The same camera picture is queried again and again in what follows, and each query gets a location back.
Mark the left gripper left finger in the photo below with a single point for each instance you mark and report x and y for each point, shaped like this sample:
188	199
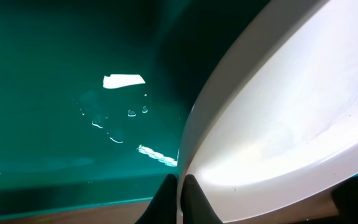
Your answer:
162	209

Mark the white plate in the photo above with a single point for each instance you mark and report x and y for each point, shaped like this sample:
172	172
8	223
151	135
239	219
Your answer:
277	120

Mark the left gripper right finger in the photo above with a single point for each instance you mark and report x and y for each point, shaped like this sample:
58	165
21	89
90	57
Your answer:
194	205

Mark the teal plastic tray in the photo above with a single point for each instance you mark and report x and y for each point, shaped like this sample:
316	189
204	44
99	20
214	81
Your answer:
95	96

